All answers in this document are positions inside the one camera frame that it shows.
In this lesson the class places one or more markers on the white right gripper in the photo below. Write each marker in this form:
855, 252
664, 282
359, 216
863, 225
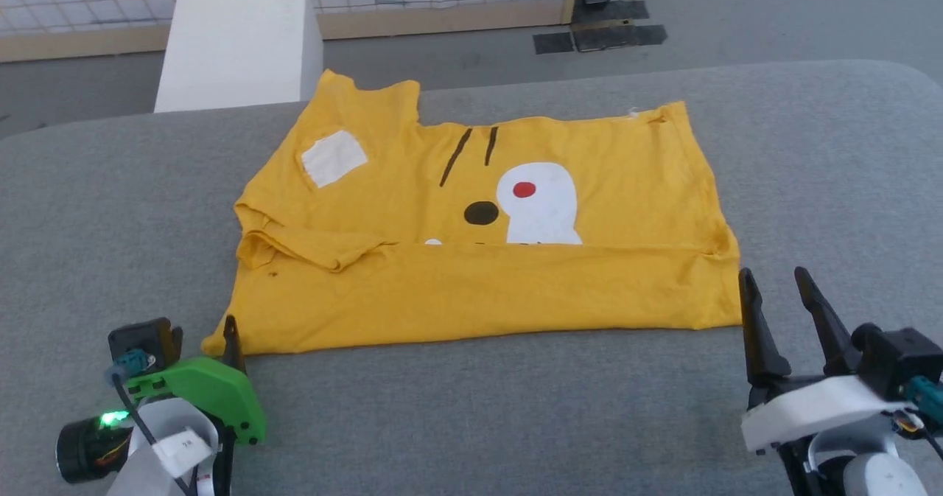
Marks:
818, 407

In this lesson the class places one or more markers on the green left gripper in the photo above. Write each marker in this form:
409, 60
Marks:
214, 396

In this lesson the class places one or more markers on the yellow printed t-shirt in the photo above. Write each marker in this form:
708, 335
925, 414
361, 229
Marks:
479, 297

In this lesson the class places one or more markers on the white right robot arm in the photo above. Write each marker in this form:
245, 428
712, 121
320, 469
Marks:
877, 477

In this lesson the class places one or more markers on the white box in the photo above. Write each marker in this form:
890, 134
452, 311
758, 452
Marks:
236, 46

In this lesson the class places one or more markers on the black floor stand base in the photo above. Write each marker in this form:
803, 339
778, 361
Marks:
619, 37

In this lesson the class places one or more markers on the black floor tape patch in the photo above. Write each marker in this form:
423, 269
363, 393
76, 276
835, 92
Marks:
552, 43

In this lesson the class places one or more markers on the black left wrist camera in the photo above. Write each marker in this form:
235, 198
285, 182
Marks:
144, 337

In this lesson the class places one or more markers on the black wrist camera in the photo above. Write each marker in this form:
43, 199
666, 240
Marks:
144, 337
899, 356

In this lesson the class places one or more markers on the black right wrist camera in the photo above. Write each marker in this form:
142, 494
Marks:
899, 356

